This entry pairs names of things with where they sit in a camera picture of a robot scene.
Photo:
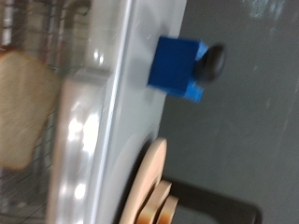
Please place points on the slotted spatula with blue block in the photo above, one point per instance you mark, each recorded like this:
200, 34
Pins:
174, 63

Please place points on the silver toaster oven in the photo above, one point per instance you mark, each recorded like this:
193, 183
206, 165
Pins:
134, 93

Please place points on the white bread slice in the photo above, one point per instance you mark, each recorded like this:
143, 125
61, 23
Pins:
155, 202
21, 109
168, 210

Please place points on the round wooden cutting board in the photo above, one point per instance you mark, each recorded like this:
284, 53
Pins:
146, 174

